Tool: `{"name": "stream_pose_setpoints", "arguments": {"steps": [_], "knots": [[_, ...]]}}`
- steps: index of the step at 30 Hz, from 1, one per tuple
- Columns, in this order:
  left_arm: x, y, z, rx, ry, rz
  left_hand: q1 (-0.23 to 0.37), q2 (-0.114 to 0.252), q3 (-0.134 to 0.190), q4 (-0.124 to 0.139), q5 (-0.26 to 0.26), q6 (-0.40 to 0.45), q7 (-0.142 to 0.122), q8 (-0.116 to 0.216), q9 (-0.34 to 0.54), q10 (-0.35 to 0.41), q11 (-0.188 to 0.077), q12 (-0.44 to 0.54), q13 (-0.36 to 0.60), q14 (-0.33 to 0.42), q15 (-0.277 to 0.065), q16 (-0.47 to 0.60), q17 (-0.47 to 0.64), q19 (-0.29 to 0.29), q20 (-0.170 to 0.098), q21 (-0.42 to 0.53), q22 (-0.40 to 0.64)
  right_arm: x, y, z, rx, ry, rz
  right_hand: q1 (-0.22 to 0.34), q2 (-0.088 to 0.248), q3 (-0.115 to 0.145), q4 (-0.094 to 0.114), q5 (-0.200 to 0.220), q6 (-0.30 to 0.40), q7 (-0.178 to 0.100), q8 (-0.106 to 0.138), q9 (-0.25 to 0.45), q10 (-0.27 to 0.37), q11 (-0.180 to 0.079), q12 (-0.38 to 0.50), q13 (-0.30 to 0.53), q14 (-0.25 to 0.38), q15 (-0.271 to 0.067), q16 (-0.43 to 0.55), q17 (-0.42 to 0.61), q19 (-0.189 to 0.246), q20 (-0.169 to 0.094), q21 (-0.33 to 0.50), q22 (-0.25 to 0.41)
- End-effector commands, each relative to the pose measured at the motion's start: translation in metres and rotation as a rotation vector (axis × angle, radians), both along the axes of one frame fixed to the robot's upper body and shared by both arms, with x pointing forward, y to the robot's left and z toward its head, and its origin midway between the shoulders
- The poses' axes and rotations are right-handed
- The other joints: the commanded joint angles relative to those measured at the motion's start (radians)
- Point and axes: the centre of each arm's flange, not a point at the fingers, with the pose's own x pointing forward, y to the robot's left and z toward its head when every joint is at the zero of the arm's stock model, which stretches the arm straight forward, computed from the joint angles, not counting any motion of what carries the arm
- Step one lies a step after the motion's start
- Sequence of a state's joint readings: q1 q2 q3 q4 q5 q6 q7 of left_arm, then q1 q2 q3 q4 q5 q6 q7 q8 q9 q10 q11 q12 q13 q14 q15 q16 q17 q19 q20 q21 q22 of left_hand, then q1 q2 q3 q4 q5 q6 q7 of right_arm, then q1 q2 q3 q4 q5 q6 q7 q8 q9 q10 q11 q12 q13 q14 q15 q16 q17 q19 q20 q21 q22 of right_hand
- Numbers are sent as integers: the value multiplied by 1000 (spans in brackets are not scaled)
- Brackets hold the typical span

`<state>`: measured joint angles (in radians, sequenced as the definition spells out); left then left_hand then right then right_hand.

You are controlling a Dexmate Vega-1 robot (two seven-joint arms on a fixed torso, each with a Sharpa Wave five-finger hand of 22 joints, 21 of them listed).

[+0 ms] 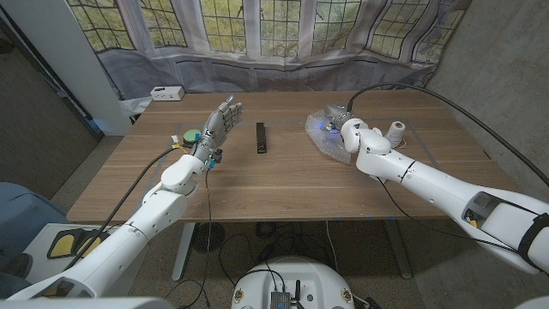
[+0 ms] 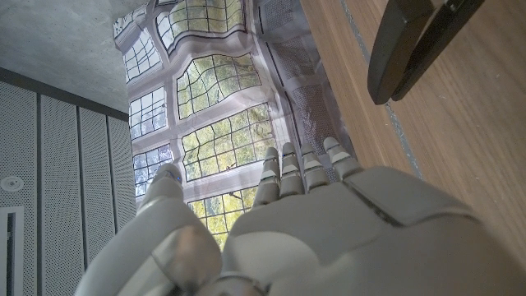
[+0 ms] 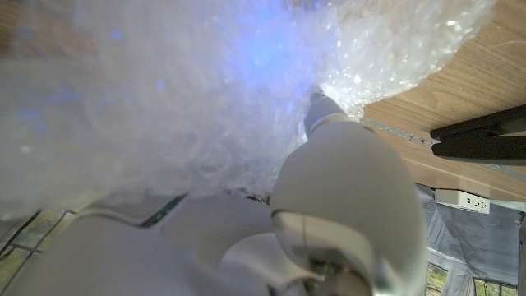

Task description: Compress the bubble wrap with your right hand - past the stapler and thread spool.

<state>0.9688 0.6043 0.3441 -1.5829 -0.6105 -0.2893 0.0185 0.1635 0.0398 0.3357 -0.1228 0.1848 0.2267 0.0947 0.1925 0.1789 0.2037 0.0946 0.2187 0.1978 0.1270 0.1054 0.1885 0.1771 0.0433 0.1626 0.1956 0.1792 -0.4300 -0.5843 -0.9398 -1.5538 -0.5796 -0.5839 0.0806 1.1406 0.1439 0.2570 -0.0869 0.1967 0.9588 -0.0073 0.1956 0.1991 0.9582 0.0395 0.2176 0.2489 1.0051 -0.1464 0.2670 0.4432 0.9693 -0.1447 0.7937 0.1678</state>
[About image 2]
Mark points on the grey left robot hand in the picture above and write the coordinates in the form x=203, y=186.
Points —
x=328, y=238

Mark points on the black stapler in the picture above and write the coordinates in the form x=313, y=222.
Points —
x=390, y=53

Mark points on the long grey tape strip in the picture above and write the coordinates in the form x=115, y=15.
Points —
x=400, y=131

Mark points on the printed window backdrop cloth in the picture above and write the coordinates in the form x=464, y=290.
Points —
x=222, y=123

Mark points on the round white ceiling sensor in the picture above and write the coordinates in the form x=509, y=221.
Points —
x=11, y=183

